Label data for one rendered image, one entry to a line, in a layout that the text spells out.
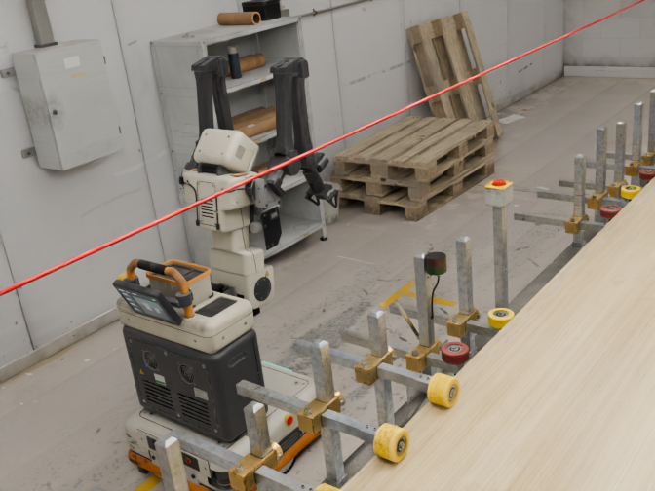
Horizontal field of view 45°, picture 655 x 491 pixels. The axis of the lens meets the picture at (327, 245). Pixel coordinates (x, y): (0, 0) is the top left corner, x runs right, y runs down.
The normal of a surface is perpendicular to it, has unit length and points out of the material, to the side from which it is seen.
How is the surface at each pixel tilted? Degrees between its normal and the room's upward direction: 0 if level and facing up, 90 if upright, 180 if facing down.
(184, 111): 90
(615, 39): 90
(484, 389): 0
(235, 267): 82
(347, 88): 90
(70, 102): 90
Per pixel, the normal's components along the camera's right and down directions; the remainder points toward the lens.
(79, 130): 0.79, 0.15
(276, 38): -0.60, 0.37
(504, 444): -0.11, -0.92
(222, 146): -0.52, -0.35
